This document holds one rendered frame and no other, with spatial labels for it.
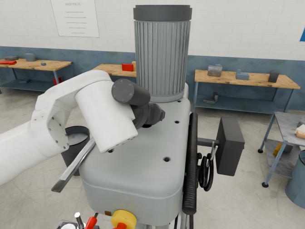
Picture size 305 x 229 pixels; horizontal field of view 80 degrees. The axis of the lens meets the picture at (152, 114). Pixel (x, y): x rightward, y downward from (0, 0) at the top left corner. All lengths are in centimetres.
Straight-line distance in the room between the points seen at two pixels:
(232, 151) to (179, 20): 56
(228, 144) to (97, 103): 66
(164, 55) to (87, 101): 41
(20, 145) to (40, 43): 611
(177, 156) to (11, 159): 32
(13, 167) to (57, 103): 11
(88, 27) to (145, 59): 477
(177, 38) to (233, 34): 414
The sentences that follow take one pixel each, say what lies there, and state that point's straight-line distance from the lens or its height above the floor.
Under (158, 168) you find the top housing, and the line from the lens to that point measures 43.
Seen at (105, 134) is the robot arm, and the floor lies 205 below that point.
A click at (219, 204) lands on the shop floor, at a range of 278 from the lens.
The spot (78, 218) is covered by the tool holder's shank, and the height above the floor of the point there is 130.
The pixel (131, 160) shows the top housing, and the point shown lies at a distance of 45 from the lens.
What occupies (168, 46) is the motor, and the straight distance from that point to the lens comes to 64.
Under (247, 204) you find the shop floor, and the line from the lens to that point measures 291.
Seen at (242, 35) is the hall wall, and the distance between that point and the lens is 479.
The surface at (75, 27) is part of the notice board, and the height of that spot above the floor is 175.
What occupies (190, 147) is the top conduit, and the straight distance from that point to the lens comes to 62.
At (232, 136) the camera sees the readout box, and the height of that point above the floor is 173.
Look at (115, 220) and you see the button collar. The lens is 50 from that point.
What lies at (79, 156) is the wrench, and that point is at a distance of 48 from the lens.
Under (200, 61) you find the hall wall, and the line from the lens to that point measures 479.
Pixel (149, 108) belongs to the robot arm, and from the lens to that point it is 42.
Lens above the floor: 220
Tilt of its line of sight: 30 degrees down
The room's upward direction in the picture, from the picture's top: straight up
